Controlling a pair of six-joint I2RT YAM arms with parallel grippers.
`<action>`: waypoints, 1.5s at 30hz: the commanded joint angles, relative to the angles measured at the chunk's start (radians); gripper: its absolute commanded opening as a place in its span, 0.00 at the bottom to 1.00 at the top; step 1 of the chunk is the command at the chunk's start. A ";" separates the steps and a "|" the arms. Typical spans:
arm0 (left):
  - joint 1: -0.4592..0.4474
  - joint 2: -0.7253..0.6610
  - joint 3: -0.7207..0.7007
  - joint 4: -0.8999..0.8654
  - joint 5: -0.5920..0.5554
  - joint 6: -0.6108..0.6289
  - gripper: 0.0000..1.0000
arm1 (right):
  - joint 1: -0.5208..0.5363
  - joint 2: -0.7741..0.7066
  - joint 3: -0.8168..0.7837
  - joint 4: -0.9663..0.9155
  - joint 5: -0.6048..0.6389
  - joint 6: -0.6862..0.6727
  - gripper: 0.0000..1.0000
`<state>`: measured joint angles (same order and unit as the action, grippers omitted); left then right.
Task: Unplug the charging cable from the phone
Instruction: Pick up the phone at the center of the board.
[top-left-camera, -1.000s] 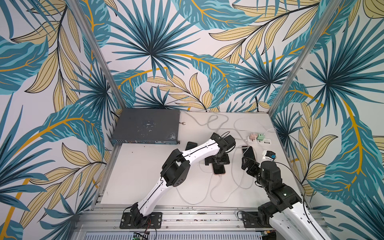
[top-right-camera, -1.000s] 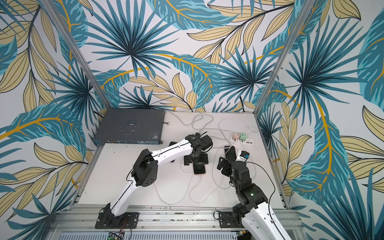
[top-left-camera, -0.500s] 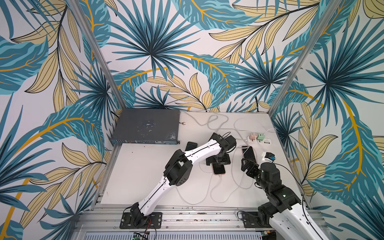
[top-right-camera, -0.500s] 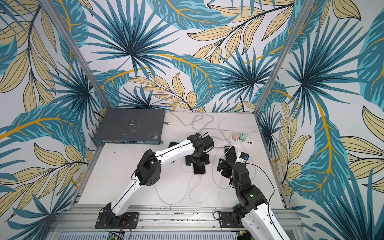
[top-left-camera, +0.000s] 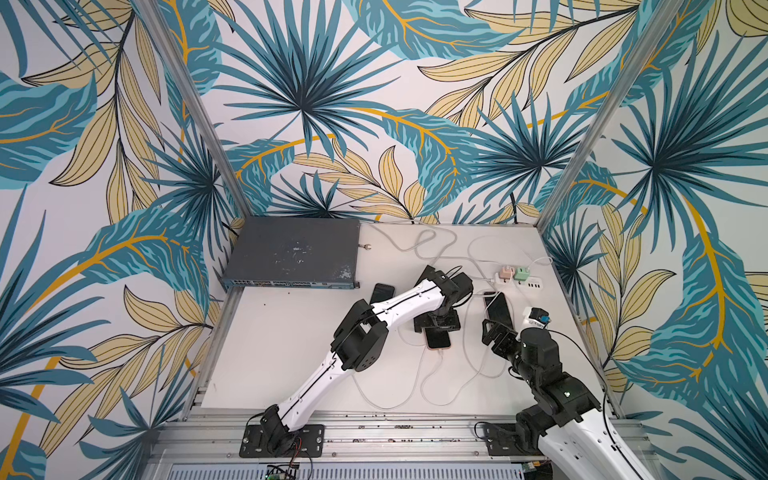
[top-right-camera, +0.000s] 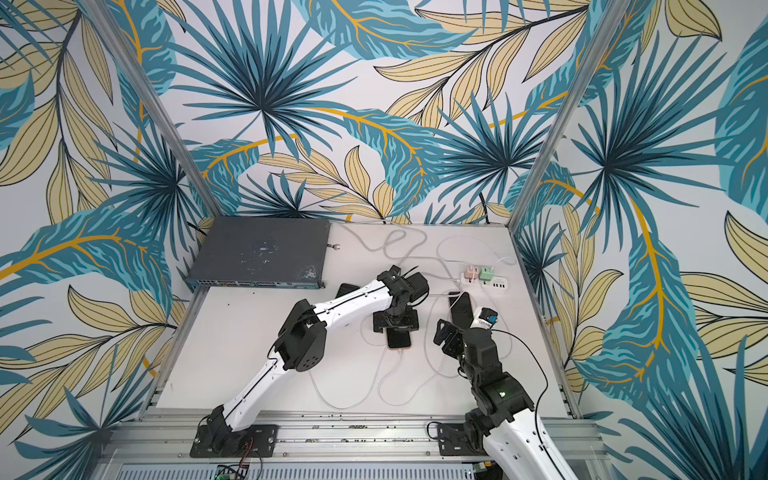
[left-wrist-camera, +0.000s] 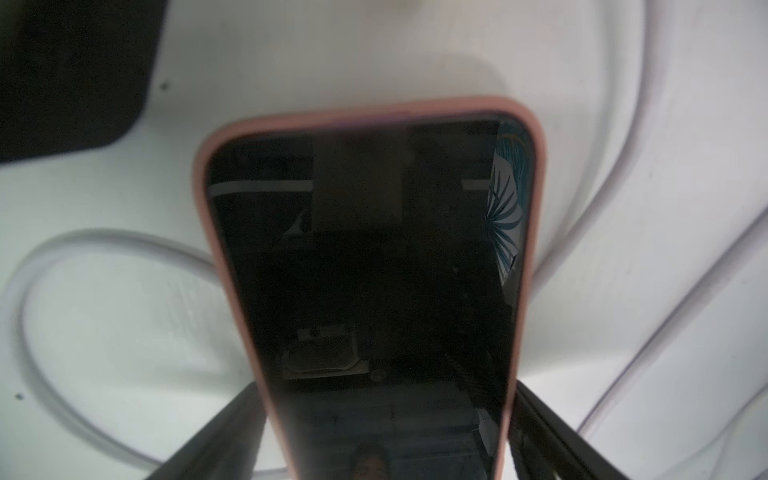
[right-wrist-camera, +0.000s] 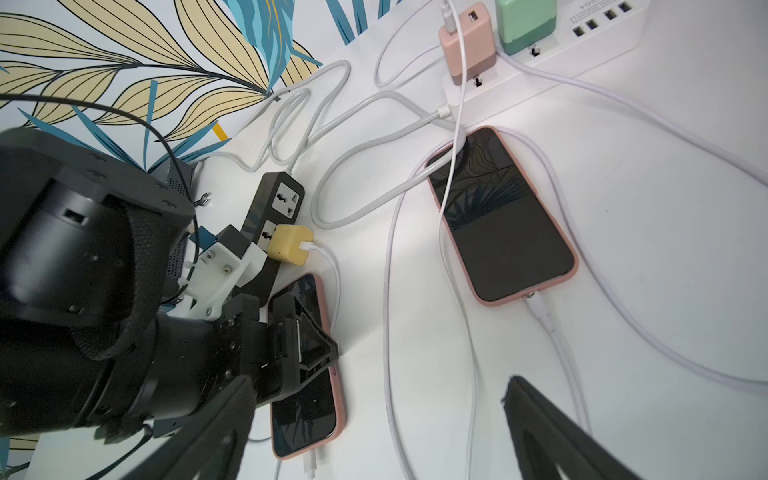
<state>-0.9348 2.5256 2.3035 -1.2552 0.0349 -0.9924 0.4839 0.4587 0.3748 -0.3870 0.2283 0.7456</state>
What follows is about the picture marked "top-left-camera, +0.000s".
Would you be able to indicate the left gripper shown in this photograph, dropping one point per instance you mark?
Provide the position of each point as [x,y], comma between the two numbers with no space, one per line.
[423,321]

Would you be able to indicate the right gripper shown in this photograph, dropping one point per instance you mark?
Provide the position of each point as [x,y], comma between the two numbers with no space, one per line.
[501,335]

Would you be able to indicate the black phone pink case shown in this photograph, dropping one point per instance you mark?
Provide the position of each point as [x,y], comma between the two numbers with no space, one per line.
[437,339]

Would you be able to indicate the black phone grey case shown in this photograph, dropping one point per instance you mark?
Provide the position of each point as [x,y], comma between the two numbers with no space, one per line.
[382,292]

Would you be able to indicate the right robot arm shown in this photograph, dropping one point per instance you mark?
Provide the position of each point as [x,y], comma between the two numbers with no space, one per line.
[567,424]

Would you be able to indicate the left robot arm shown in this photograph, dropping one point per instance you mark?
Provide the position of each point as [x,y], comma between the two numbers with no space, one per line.
[357,344]

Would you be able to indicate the black phone by power strip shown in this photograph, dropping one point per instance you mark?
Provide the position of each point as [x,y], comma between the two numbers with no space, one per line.
[497,310]

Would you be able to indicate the white power strip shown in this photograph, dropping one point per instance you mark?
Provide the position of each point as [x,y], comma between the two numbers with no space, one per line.
[532,283]

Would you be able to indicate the pink plug adapter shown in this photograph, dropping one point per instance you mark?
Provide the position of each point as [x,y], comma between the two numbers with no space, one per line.
[507,272]

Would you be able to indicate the green plug adapter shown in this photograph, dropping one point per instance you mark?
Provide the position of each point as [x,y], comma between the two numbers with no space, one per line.
[522,274]

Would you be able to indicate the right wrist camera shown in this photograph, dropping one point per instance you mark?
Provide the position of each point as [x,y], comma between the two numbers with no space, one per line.
[535,317]

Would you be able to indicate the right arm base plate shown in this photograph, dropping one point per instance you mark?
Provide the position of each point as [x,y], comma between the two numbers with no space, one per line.
[503,440]

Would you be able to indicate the aluminium rail frame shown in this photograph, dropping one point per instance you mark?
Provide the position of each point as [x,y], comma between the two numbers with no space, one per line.
[207,444]

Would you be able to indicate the grey network switch box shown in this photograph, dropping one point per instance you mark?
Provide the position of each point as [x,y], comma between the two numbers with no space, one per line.
[293,252]

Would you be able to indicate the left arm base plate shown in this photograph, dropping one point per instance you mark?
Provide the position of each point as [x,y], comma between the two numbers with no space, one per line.
[307,442]

